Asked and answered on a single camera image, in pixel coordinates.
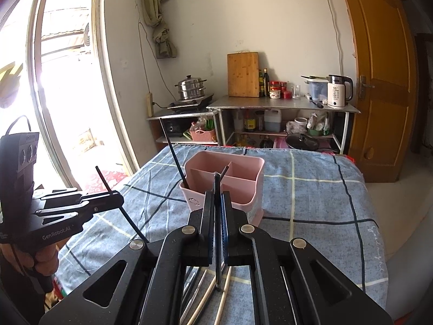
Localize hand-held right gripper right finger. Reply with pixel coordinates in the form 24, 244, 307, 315
220, 191, 395, 325

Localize pink utensil basket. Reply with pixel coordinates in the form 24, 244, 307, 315
179, 151, 265, 226

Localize black induction cooker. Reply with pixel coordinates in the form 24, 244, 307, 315
166, 94, 215, 113

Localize steel steamer pot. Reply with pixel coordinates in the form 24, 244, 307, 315
174, 75, 208, 101

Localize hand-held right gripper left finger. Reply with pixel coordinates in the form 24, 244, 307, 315
39, 191, 217, 325

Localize wall power cable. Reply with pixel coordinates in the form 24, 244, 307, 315
318, 0, 343, 73

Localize black kitchen appliance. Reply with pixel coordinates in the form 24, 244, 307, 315
162, 118, 193, 138

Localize white plastic jug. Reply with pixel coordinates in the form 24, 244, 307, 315
264, 109, 282, 132

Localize metal door handle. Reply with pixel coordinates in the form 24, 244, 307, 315
358, 75, 375, 101

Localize pink storage basket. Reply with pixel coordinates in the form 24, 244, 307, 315
189, 127, 217, 143

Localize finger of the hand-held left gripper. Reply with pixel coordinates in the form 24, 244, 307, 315
34, 190, 124, 205
30, 202, 124, 227

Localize black cable loop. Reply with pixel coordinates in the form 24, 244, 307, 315
6, 115, 32, 135

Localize hanging grey cloth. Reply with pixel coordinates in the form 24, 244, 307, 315
140, 0, 178, 60

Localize brown wooden door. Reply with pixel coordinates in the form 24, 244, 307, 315
335, 0, 420, 183

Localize white framed glass door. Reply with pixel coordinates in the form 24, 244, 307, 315
0, 0, 143, 190

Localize water filter pitcher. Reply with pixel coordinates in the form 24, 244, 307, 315
305, 77, 329, 100

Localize red patterned cloth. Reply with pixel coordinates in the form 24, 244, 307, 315
84, 168, 132, 193

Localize plastic food bags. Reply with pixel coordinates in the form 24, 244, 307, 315
306, 112, 331, 136

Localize metal kitchen shelf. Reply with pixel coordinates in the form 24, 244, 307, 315
206, 95, 360, 156

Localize white electric kettle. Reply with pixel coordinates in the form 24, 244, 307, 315
326, 74, 354, 109

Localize bamboo cutting board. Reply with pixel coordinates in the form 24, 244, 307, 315
227, 52, 260, 98

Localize black lidded frying pan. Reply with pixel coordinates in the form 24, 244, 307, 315
285, 133, 320, 151

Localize blue plaid blanket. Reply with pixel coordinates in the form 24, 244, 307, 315
56, 144, 389, 325

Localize person's left hand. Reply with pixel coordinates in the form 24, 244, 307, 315
0, 242, 60, 278

